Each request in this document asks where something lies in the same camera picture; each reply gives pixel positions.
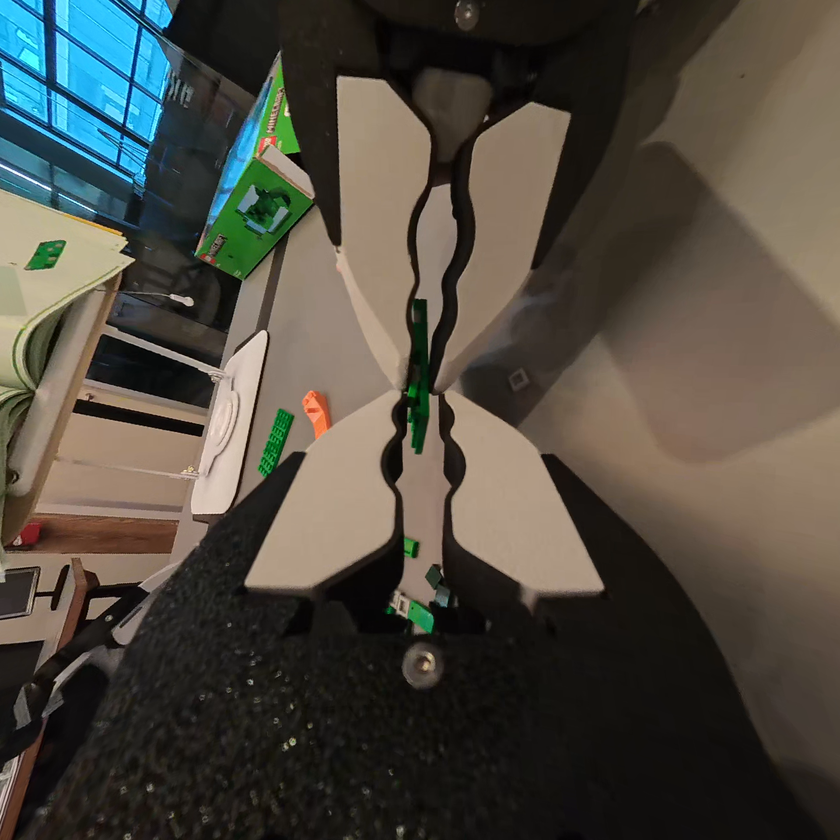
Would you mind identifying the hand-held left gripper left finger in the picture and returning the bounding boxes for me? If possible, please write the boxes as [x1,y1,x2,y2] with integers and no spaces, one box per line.
[244,391,406,632]

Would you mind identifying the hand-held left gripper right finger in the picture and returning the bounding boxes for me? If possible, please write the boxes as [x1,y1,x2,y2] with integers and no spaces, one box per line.
[438,394,605,619]

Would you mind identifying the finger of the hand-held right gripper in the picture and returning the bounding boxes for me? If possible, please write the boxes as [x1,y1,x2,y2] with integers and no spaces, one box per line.
[335,75,437,389]
[430,100,572,396]

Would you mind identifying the pile of lego pieces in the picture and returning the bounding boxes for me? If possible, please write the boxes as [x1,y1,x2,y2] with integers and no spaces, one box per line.
[386,535,460,635]

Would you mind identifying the green lego plate assembly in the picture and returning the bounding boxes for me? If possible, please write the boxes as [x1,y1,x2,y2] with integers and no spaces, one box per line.
[406,298,438,455]

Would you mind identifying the green studded lego plate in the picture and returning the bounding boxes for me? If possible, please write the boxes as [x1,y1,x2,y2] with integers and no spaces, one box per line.
[258,408,297,477]

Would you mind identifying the green lego box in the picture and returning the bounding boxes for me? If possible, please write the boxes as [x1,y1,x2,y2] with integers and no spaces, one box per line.
[195,52,315,280]

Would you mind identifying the black panel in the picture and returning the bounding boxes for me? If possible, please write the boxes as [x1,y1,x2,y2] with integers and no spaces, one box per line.
[164,0,284,99]

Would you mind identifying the orange brick separator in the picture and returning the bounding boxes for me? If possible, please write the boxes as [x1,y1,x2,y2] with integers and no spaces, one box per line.
[301,390,333,440]

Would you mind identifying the clear book stand white base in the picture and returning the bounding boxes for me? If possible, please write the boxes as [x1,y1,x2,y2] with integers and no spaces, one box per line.
[3,274,270,547]

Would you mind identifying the wooden desk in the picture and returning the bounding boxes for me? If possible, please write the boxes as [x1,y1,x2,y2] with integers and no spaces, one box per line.
[3,514,179,555]

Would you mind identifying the large window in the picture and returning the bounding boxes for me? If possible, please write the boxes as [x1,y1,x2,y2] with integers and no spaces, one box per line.
[0,0,173,198]

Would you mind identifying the black and white device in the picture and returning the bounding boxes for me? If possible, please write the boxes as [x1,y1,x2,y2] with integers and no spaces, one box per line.
[0,577,178,762]

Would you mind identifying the small monitor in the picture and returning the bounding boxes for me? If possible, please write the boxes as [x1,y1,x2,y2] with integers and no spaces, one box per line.
[0,566,42,621]

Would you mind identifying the open instruction booklet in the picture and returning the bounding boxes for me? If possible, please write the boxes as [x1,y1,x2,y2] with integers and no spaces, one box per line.
[0,190,136,473]

